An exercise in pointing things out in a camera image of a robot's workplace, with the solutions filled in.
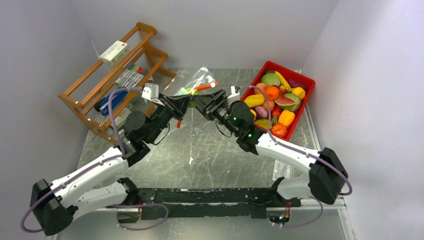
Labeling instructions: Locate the yellow mango toy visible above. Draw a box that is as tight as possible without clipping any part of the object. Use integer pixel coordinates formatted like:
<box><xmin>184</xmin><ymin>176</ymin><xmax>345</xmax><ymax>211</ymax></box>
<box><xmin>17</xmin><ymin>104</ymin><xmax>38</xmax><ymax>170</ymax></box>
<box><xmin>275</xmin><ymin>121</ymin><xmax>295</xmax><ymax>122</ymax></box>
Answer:
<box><xmin>243</xmin><ymin>94</ymin><xmax>266</xmax><ymax>108</ymax></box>

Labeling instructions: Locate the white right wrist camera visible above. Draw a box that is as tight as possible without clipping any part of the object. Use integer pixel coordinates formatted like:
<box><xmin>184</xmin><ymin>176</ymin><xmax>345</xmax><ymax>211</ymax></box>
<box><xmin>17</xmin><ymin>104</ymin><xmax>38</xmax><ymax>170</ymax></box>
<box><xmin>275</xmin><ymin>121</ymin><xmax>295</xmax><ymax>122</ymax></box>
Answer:
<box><xmin>227</xmin><ymin>85</ymin><xmax>241</xmax><ymax>101</ymax></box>

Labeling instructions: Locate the purple onion toy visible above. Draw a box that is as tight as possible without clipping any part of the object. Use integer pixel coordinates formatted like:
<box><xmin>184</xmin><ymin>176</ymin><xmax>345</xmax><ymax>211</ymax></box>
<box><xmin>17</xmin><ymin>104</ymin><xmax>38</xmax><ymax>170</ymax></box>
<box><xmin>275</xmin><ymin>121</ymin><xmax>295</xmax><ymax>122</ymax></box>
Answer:
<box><xmin>254</xmin><ymin>105</ymin><xmax>268</xmax><ymax>119</ymax></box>

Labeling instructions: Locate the watermelon slice toy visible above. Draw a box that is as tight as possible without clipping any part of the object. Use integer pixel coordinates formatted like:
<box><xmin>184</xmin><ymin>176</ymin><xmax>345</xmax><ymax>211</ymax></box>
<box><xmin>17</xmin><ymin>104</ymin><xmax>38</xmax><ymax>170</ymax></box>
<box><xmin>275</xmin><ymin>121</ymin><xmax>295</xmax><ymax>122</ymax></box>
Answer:
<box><xmin>274</xmin><ymin>93</ymin><xmax>301</xmax><ymax>112</ymax></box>

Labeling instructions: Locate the yellow green starfruit toy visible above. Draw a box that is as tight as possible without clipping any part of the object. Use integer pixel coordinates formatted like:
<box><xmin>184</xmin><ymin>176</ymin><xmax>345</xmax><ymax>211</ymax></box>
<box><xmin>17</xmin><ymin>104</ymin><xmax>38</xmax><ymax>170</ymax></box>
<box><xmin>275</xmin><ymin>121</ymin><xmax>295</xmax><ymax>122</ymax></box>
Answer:
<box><xmin>254</xmin><ymin>119</ymin><xmax>273</xmax><ymax>130</ymax></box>

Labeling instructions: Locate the green cabbage toy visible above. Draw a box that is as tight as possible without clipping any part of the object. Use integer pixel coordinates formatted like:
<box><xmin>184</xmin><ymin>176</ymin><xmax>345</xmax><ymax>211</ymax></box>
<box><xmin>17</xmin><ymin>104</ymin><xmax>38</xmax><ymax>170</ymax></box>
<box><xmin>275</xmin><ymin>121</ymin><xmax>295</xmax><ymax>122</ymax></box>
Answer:
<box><xmin>261</xmin><ymin>73</ymin><xmax>281</xmax><ymax>87</ymax></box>

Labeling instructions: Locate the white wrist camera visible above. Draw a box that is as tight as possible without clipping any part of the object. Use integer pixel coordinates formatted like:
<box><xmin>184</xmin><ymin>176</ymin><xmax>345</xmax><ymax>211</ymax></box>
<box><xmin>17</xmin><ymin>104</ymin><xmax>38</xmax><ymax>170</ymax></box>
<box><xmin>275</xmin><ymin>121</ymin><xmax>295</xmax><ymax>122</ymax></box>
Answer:
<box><xmin>227</xmin><ymin>85</ymin><xmax>241</xmax><ymax>101</ymax></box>
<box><xmin>141</xmin><ymin>83</ymin><xmax>160</xmax><ymax>102</ymax></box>

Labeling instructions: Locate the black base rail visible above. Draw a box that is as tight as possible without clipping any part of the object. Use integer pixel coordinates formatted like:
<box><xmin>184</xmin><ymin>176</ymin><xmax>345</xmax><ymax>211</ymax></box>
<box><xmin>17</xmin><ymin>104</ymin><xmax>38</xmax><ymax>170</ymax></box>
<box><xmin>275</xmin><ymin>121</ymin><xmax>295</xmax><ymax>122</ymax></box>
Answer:
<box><xmin>122</xmin><ymin>187</ymin><xmax>301</xmax><ymax>220</ymax></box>

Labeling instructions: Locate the green box lower shelf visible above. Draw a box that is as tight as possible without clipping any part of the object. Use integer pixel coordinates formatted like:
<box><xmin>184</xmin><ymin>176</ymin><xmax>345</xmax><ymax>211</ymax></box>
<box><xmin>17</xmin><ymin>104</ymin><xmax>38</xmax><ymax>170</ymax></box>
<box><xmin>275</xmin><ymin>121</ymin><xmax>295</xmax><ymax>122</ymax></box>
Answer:
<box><xmin>114</xmin><ymin>108</ymin><xmax>132</xmax><ymax>129</ymax></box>

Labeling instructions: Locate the orange fruit toy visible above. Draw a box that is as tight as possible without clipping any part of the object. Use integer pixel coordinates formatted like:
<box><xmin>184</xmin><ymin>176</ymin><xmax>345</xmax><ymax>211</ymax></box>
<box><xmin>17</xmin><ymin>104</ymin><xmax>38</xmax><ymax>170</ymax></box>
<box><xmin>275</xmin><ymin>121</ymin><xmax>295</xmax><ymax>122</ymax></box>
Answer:
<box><xmin>264</xmin><ymin>85</ymin><xmax>280</xmax><ymax>101</ymax></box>

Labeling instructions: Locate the white box on top shelf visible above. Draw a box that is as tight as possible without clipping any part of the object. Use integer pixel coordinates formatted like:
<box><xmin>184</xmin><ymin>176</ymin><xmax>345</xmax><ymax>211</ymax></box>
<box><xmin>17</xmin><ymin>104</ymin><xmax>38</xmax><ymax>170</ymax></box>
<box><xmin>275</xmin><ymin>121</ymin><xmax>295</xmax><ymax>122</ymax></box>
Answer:
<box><xmin>99</xmin><ymin>40</ymin><xmax>129</xmax><ymax>67</ymax></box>

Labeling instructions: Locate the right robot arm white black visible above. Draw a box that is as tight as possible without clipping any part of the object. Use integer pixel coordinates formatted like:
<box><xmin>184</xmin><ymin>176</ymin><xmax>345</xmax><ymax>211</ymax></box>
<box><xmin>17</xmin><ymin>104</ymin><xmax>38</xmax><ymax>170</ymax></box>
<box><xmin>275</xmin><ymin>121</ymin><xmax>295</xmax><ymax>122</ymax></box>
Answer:
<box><xmin>192</xmin><ymin>90</ymin><xmax>348</xmax><ymax>207</ymax></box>

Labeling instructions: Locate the clear zip top bag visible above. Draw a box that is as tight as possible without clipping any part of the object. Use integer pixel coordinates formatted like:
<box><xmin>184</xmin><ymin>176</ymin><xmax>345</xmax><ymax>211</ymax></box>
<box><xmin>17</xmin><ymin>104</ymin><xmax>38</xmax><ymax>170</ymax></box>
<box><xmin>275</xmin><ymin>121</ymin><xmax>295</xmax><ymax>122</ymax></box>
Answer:
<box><xmin>159</xmin><ymin>66</ymin><xmax>217</xmax><ymax>111</ymax></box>

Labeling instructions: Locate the peach toy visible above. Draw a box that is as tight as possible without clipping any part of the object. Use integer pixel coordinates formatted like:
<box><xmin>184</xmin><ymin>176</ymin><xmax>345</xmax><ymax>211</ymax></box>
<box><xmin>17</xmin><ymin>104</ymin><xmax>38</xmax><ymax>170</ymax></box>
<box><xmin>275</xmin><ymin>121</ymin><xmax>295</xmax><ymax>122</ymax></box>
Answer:
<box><xmin>253</xmin><ymin>82</ymin><xmax>268</xmax><ymax>95</ymax></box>

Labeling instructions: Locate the wooden shelf rack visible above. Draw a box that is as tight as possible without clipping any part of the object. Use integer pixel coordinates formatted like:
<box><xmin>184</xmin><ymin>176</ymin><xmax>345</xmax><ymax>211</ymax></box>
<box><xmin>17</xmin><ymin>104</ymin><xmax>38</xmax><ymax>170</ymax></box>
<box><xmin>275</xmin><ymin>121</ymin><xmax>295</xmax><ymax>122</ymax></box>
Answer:
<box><xmin>58</xmin><ymin>22</ymin><xmax>176</xmax><ymax>144</ymax></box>

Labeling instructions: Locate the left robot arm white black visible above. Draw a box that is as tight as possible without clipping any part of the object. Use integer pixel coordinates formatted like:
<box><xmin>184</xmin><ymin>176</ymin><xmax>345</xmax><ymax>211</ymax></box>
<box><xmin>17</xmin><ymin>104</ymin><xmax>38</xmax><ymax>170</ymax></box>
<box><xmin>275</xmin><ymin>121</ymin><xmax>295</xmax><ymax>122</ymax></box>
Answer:
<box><xmin>29</xmin><ymin>94</ymin><xmax>194</xmax><ymax>236</ymax></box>

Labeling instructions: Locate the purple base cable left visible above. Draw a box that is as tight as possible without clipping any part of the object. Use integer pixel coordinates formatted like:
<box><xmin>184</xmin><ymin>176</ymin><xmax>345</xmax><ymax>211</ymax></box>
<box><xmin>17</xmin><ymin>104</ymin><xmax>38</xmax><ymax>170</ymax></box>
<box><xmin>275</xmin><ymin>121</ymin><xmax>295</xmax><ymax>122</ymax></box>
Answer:
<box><xmin>109</xmin><ymin>202</ymin><xmax>170</xmax><ymax>232</ymax></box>

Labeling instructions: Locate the blue stapler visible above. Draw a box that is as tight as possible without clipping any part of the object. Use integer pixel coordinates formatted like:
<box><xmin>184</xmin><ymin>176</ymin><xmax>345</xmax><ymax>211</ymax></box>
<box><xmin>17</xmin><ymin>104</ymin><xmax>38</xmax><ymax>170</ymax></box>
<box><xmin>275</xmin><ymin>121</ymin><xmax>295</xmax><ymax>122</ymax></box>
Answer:
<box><xmin>94</xmin><ymin>89</ymin><xmax>129</xmax><ymax>117</ymax></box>

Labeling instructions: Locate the purple eggplant toy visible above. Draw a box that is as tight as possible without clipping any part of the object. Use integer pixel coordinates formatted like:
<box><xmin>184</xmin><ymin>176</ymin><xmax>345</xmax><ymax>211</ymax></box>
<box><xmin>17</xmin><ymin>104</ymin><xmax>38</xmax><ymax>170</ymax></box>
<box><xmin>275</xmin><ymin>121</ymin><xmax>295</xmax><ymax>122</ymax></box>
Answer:
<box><xmin>288</xmin><ymin>78</ymin><xmax>308</xmax><ymax>91</ymax></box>

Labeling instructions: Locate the orange bell pepper toy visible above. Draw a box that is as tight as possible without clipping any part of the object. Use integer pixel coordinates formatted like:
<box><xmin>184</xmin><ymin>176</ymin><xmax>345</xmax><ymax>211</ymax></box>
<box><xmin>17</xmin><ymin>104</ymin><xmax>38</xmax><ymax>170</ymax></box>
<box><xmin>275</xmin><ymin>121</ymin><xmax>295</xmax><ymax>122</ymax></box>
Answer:
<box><xmin>278</xmin><ymin>110</ymin><xmax>296</xmax><ymax>128</ymax></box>

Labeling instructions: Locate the green lime toy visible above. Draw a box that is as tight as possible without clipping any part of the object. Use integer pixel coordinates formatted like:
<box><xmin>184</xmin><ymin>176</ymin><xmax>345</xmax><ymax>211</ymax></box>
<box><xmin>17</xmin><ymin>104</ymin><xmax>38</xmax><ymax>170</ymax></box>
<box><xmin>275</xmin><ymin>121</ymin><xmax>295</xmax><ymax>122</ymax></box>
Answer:
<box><xmin>185</xmin><ymin>86</ymin><xmax>200</xmax><ymax>109</ymax></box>

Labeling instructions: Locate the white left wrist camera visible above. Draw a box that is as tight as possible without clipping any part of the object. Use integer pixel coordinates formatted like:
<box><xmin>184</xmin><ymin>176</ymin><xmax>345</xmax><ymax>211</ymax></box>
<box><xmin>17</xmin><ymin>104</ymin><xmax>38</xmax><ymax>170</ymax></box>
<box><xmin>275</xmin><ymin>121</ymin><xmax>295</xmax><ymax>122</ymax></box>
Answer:
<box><xmin>141</xmin><ymin>83</ymin><xmax>160</xmax><ymax>102</ymax></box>

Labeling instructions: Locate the yellow bell pepper toy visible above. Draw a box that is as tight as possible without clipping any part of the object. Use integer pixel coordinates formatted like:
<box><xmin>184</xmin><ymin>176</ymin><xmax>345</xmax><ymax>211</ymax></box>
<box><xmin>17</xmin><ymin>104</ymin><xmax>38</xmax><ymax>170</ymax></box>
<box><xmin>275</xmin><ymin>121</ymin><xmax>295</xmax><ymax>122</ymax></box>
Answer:
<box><xmin>291</xmin><ymin>86</ymin><xmax>306</xmax><ymax>100</ymax></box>

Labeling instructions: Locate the banana toy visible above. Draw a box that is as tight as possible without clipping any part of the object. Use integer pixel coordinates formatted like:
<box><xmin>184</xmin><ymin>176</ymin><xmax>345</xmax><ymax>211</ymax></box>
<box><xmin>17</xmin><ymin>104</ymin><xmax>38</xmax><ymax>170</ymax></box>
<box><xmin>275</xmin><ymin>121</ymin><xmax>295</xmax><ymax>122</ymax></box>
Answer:
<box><xmin>274</xmin><ymin>71</ymin><xmax>292</xmax><ymax>93</ymax></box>

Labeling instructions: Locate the red plastic food bin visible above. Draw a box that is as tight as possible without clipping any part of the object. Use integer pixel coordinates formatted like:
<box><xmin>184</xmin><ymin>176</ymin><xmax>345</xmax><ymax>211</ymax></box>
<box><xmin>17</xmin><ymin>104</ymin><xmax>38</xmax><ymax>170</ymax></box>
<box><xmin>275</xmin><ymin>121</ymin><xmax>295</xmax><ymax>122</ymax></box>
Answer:
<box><xmin>241</xmin><ymin>61</ymin><xmax>316</xmax><ymax>141</ymax></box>

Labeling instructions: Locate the bundle of coloured markers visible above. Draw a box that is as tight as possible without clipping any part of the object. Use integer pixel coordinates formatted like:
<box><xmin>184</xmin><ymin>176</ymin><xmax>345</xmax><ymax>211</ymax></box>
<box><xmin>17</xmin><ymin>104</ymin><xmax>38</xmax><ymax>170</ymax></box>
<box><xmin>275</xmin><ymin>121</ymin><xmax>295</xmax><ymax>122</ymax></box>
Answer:
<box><xmin>114</xmin><ymin>63</ymin><xmax>149</xmax><ymax>88</ymax></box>

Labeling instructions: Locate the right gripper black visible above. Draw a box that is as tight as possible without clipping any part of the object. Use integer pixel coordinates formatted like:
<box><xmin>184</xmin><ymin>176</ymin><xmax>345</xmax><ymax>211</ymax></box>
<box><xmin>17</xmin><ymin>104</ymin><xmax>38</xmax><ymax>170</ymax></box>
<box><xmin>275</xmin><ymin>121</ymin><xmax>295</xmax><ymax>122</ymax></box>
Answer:
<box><xmin>191</xmin><ymin>89</ymin><xmax>240</xmax><ymax>137</ymax></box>

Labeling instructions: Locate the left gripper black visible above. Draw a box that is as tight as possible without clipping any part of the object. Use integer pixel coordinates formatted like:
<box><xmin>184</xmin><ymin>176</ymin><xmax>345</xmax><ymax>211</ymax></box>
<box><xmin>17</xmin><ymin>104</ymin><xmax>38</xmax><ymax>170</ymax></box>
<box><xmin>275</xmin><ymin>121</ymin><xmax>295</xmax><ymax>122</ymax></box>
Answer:
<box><xmin>146</xmin><ymin>92</ymin><xmax>193</xmax><ymax>143</ymax></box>

